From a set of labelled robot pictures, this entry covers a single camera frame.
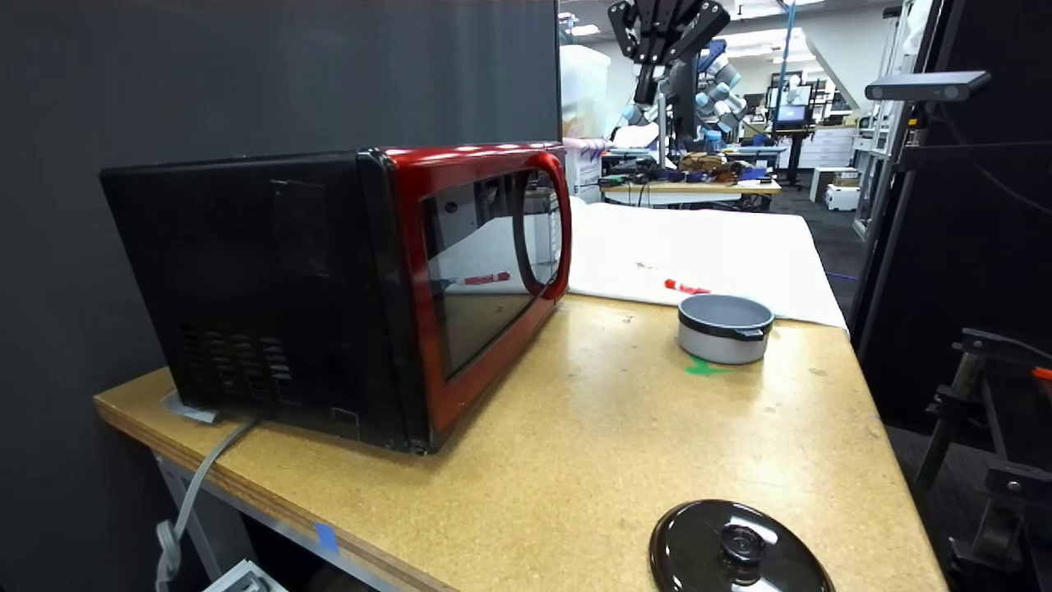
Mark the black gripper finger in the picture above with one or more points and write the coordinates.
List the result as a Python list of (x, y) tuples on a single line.
[(703, 31), (644, 85)]

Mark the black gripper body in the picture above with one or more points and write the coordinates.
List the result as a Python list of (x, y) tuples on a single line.
[(657, 21)]

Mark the black microwave oven body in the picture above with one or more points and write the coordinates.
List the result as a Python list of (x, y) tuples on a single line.
[(252, 273)]

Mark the small lit display screen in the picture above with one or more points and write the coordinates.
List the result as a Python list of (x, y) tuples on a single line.
[(791, 103)]

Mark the wooden background table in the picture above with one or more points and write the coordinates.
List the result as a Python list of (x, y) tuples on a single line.
[(691, 188)]

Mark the white table cloth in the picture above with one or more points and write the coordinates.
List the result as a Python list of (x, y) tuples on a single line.
[(702, 247)]

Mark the red and white marker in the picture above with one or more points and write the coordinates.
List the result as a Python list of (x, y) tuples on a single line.
[(684, 289)]

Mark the grey cooking pot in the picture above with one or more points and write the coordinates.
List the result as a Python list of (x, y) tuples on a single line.
[(724, 333)]

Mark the green tape mark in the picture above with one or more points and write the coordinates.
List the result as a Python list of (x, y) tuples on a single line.
[(702, 369)]

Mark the black room divider panel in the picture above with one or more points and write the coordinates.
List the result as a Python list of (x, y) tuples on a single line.
[(963, 250)]

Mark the dark grey backdrop curtain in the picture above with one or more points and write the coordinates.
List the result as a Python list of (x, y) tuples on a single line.
[(273, 76)]

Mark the black pot lid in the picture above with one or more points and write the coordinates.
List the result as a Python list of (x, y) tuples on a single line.
[(702, 549)]

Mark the black tripod stand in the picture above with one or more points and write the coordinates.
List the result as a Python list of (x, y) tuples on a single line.
[(1005, 481)]

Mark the blue tape piece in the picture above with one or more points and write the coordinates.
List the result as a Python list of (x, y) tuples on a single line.
[(325, 536)]

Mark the stereo camera bar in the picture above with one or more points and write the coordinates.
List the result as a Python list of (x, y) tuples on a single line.
[(923, 87)]

